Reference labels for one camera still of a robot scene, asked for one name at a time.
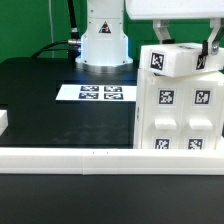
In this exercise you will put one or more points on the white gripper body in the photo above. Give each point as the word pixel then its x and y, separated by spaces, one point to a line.
pixel 174 9

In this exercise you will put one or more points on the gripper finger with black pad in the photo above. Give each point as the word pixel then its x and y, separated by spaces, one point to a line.
pixel 160 28
pixel 211 45

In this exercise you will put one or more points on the white cabinet top block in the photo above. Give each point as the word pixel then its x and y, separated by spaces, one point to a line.
pixel 177 60

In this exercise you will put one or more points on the white cabinet door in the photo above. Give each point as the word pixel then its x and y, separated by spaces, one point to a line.
pixel 203 112
pixel 162 113

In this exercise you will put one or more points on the white cabinet body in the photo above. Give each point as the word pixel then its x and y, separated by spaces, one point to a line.
pixel 143 76

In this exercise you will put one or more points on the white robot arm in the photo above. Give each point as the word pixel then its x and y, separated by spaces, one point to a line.
pixel 104 45

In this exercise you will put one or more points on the white marker base sheet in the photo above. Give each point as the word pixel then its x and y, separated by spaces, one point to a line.
pixel 108 93

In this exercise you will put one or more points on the white U-shaped obstacle frame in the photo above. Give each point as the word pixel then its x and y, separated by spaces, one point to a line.
pixel 111 161

